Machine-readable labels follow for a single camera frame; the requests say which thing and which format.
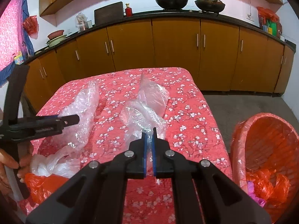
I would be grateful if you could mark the clear plastic bag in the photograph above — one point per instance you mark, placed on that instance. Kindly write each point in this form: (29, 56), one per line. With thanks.
(143, 114)
(63, 163)

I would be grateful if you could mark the red floral tablecloth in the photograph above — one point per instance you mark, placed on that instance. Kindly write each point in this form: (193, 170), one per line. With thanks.
(192, 131)

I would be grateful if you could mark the bubble wrap sheet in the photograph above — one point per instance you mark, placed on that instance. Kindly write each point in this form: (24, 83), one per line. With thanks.
(84, 106)

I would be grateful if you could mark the red basin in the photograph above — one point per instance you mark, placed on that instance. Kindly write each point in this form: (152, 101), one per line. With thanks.
(55, 34)

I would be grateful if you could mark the red bottle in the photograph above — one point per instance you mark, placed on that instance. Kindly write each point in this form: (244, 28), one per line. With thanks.
(128, 10)

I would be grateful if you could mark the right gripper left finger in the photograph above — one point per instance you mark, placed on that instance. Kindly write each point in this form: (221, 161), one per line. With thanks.
(96, 194)

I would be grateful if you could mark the dark cutting board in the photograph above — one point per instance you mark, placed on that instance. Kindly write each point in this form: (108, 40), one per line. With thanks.
(109, 13)

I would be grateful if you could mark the lower wooden cabinets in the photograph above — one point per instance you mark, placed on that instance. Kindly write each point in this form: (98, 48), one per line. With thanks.
(219, 56)

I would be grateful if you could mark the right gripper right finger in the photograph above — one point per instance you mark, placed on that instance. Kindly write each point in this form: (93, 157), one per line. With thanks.
(201, 192)

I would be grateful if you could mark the jar in plastic bag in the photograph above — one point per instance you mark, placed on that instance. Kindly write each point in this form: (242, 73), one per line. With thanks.
(81, 21)

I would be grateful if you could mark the person's left hand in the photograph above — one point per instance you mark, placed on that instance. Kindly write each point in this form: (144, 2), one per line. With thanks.
(22, 166)

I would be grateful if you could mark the red bag on counter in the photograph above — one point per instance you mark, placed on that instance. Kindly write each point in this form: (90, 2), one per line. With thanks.
(267, 14)

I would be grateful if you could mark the hanging red bag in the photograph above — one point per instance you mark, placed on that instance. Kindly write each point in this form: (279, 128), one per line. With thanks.
(31, 26)

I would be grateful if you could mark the lidded black wok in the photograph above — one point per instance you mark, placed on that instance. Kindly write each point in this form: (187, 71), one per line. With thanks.
(211, 6)

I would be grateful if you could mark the red lined waste basket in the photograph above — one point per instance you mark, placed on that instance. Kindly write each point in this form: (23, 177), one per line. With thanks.
(267, 141)

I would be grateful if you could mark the pink door curtain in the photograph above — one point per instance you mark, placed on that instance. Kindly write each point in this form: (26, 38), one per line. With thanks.
(14, 37)

